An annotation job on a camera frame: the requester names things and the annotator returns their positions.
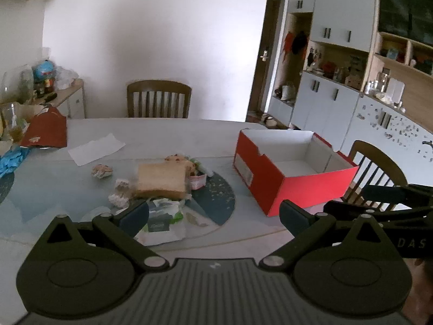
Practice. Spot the brown wooden door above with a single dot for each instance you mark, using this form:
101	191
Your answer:
267	57

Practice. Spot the crumpled paper wrapper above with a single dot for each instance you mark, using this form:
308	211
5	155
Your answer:
101	171

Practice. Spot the pair of slippers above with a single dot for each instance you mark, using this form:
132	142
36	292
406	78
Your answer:
269	120

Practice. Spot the white drawer sideboard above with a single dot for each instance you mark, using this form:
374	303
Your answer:
75	103

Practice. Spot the white green plastic bag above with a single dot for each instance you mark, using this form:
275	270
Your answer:
162	225

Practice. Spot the clear plastic bag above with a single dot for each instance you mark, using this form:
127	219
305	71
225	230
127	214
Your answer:
66	78

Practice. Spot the red shoe box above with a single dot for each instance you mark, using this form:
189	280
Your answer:
267	179

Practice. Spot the chocolate chip cookie toy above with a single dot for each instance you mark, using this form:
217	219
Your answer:
176	158

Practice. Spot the hanging orange black clothing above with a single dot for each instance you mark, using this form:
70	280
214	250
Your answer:
297	42

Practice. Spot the bagged bread slices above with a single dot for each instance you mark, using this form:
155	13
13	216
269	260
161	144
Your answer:
161	181

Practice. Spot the white paper sheet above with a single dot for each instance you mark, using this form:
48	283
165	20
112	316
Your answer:
96	149

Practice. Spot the wooden slat-back chair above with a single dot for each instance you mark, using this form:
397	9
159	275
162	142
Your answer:
159	89

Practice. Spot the blue plastic gloves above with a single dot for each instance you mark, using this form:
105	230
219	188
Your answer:
12	161

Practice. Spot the foil wrapper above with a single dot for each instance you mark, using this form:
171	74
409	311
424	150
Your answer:
119	193

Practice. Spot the glass pitcher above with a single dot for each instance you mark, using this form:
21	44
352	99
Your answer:
12	122

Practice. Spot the wooden chair with dark cushion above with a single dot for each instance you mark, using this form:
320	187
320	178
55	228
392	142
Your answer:
365	149

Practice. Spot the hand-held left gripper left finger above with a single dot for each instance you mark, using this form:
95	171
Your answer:
135	216

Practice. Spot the white wall cabinet unit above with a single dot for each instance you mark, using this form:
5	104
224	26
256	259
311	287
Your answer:
324	17

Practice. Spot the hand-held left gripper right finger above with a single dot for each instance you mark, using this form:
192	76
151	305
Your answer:
293	218

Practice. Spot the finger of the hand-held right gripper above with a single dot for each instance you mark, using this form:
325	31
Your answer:
389	214
399	194

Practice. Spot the white counter container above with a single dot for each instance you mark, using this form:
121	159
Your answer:
396	90

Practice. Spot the dark sauce bottles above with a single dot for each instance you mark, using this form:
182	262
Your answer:
45	87

